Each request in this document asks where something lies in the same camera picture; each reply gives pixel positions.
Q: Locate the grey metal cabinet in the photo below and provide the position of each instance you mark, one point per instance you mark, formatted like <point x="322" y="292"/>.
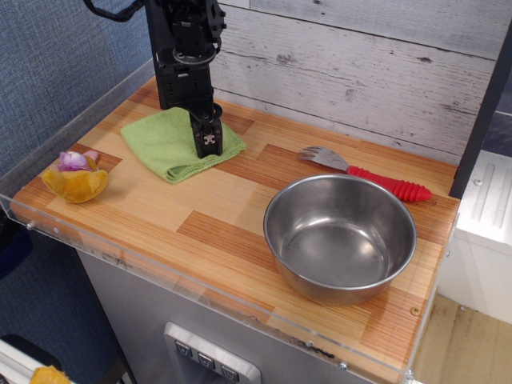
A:
<point x="138" y="310"/>

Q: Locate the silver button control panel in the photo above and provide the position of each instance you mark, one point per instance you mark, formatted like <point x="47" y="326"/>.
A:
<point x="198" y="360"/>

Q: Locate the white aluminium side unit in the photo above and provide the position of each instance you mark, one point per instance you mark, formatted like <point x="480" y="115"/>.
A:
<point x="476" y="272"/>

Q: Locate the stainless steel bowl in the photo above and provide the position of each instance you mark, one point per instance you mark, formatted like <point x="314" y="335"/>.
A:
<point x="338" y="239"/>

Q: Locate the red handled metal spork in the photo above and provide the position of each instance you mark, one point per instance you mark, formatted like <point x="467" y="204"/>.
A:
<point x="403" y="190"/>

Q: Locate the yellow plush toy with flower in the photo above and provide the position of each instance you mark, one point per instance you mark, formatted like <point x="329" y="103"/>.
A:
<point x="76" y="177"/>

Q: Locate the green towel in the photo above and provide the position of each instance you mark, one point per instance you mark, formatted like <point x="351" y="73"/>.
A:
<point x="164" y="143"/>

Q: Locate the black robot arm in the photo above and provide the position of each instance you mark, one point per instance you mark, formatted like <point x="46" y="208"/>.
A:
<point x="185" y="37"/>

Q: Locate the clear acrylic guard rail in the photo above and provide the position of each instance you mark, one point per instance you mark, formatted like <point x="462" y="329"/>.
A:
<point x="206" y="233"/>

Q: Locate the dark grey right post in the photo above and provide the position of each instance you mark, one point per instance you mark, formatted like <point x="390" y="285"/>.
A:
<point x="484" y="118"/>

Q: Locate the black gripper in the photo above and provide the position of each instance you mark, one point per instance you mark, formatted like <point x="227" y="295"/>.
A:
<point x="188" y="86"/>

